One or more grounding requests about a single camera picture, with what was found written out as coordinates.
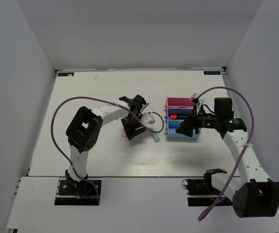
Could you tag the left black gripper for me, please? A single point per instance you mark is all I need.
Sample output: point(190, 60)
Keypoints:
point(130, 131)

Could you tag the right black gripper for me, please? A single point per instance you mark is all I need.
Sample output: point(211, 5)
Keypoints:
point(186, 127)

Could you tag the orange highlighter marker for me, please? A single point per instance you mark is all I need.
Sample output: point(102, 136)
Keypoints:
point(178, 117)

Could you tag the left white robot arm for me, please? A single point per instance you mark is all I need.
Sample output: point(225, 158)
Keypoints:
point(85, 127)

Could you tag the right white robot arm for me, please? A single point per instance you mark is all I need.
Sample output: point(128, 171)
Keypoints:
point(255, 195)

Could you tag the light blue storage bin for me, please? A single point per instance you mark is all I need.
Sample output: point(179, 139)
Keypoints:
point(170, 131)

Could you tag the dark blue storage bin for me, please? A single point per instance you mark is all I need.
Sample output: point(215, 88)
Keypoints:
point(171, 111)

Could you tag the green correction tape case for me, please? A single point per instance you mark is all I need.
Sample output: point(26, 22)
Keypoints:
point(155, 137)

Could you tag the pink storage bin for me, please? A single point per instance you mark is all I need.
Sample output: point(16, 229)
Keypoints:
point(178, 102)

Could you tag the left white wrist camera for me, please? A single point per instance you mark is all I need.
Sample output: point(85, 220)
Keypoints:
point(147, 119)

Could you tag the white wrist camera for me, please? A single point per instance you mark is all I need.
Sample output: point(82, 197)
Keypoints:
point(197, 103)
point(147, 119)

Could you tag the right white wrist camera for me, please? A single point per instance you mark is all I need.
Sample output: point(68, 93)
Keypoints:
point(197, 103)

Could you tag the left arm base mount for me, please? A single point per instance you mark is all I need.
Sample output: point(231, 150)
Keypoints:
point(86, 195)

